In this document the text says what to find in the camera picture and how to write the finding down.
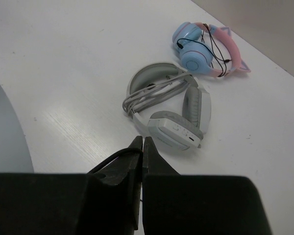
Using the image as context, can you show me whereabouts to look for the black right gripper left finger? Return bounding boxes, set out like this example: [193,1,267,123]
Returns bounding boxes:
[0,136,143,235]

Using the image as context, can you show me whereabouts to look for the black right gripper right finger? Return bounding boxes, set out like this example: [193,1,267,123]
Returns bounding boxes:
[142,137,272,235]

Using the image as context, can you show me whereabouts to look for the thin black headphone cable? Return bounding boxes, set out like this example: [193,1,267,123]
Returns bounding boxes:
[92,149,144,204]

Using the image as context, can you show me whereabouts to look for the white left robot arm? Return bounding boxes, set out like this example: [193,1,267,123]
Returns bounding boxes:
[0,85,34,173]

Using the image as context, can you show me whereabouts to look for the white grey headphones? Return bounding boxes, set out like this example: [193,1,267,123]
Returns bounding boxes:
[122,62,212,150]

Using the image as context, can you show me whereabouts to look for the pink blue cat-ear headphones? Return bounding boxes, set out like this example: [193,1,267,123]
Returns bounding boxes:
[172,22,250,78]

